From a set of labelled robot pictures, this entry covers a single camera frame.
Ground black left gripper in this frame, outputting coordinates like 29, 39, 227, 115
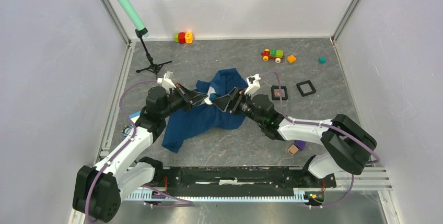
160, 82, 207, 119

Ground black square frame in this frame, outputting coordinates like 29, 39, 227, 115
271, 85, 288, 101
296, 80, 317, 97

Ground purple cube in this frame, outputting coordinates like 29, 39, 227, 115
294, 140, 307, 151

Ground orange toy brick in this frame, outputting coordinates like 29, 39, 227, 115
287, 55, 297, 64

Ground blue patterned toy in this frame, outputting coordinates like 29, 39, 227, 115
121, 125, 133, 137

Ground black tripod microphone stand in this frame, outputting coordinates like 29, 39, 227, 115
135, 28, 172, 90

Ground tan wooden cube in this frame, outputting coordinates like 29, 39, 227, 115
287, 144, 299, 156

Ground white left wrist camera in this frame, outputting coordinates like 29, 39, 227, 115
157, 71, 176, 92

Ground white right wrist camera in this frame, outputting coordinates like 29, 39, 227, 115
244, 74, 261, 97

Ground red green orange toy blocks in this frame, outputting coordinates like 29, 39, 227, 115
174, 31, 194, 44

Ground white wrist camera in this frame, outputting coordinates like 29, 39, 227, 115
244, 74, 261, 97
157, 71, 176, 92

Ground blue white block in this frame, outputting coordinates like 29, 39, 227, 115
129, 111, 141, 123

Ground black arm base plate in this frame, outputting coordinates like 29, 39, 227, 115
149, 166, 337, 197

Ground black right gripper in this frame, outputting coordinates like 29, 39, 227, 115
212, 86, 265, 126

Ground colourful toy block train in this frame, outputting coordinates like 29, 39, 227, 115
261, 49, 285, 63

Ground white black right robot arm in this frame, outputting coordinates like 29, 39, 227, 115
212, 88, 379, 186

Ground teal small cube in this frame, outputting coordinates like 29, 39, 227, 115
318, 56, 327, 64

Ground blue Mickey Mouse t-shirt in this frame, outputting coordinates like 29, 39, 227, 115
161, 68, 247, 153

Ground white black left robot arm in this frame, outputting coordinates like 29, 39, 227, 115
73, 83, 207, 222

